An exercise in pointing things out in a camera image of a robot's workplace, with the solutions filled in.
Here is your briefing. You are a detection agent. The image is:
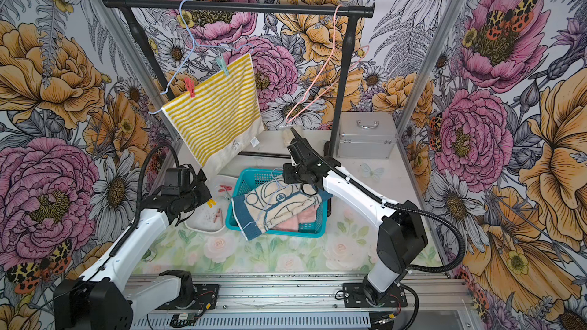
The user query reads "pink towel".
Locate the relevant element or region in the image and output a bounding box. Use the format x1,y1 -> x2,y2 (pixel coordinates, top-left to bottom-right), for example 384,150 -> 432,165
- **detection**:
273,205 -> 319,232

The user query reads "pink wire hanger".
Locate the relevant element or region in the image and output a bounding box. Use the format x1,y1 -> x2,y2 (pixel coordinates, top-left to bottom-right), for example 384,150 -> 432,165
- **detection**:
285,5 -> 342,125

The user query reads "teal plastic basket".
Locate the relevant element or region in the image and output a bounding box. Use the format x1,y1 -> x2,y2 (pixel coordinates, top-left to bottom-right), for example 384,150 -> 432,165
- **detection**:
225,168 -> 328,238

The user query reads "blue and beige towel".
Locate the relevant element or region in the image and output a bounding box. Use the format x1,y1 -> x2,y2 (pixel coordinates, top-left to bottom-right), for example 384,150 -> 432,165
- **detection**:
232,177 -> 332,241

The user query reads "yellow striped towel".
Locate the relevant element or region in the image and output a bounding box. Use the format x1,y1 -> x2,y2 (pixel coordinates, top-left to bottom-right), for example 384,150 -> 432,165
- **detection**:
162,53 -> 264,178

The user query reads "light blue wire hanger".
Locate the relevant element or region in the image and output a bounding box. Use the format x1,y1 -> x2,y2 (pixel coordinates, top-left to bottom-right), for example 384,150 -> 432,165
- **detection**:
147,0 -> 253,116

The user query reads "black clothes rack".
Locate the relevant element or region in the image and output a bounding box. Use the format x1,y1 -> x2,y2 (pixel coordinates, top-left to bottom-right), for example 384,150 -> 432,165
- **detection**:
101,0 -> 375,157

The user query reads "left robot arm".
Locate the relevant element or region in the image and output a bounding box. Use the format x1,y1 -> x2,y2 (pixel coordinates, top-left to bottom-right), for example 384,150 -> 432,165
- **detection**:
54,166 -> 211,329

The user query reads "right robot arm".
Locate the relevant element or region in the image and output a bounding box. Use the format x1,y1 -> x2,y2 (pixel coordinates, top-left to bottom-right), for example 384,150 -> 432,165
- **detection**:
284,128 -> 428,306

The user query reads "white plastic tray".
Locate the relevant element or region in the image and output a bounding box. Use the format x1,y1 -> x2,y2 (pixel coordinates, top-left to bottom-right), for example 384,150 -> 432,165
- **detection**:
183,175 -> 237,235

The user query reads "silver aluminium case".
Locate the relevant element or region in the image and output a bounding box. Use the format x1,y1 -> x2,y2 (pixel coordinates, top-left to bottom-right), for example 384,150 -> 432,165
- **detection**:
336,112 -> 397,160

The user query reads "floral table mat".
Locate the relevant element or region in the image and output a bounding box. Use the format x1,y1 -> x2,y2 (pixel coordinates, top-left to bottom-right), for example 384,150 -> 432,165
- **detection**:
133,200 -> 378,274

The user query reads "green clothespin on yellow towel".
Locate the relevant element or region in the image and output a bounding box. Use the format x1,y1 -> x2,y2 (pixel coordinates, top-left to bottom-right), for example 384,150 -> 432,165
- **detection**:
216,55 -> 230,77

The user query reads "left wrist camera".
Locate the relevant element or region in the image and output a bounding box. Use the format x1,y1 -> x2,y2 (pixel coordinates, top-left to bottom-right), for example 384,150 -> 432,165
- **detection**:
161,167 -> 192,196

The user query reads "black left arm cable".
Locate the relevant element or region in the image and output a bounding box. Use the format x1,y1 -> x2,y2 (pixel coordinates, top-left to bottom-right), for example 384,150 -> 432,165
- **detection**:
107,143 -> 182,258

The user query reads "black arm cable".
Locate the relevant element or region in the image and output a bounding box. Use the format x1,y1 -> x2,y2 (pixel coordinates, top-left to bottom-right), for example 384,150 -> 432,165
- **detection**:
107,143 -> 182,258
293,130 -> 466,273

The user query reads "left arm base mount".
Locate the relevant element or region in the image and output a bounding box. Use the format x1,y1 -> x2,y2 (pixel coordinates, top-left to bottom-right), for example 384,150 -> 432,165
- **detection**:
157,284 -> 220,311

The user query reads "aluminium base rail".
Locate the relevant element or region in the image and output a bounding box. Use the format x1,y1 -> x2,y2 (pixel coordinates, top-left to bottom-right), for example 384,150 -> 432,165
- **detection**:
131,272 -> 483,329

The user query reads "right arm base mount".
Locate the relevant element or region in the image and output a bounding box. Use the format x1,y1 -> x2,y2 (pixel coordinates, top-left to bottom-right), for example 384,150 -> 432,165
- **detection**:
334,282 -> 408,309

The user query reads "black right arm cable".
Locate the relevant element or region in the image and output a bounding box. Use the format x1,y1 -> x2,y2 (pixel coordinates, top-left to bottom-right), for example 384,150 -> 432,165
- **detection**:
293,130 -> 466,273

